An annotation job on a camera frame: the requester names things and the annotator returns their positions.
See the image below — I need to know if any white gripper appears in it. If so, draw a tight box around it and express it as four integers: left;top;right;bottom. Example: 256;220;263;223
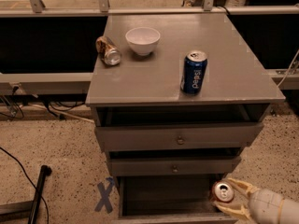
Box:
214;178;283;224

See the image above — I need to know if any red coke can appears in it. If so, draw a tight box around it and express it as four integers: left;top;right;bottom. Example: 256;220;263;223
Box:
211;180;235;203

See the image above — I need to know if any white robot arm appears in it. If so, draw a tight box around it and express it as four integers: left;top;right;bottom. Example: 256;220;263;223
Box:
211;178;299;224

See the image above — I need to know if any grey top drawer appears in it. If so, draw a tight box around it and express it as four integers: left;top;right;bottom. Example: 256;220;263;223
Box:
95;105;266;152

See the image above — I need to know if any grey drawer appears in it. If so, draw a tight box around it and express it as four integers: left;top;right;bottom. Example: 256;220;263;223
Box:
113;175;236;224
95;105;266;152
108;147;241;176

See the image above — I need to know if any grey middle drawer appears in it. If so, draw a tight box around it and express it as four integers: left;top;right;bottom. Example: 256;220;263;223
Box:
108;147;241;176

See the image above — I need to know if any grey drawer cabinet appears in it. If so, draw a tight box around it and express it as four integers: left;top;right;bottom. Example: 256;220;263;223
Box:
85;13;286;224

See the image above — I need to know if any grey bottom drawer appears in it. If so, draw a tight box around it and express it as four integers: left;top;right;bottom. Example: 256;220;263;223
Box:
113;175;236;224

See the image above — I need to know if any blue pepsi can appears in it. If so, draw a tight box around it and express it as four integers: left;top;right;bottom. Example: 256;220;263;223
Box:
180;50;207;95

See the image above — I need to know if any brown can lying down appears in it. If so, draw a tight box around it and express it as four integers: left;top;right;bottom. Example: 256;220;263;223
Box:
95;36;121;66

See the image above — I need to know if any blue tape cross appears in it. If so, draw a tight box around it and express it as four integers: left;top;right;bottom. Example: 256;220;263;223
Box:
94;177;115;214

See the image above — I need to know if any white bowl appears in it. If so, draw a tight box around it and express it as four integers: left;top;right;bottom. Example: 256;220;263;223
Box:
125;27;161;56

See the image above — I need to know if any black metal leg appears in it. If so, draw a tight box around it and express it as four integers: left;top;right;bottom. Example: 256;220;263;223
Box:
0;165;51;224

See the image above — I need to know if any grey metal railing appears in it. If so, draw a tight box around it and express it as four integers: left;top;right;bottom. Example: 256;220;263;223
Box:
0;0;299;19

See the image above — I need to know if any white cable at right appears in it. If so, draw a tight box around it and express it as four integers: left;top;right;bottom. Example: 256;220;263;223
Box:
276;49;299;89

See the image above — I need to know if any black floor cable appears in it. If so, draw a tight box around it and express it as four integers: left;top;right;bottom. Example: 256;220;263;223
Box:
0;147;50;224

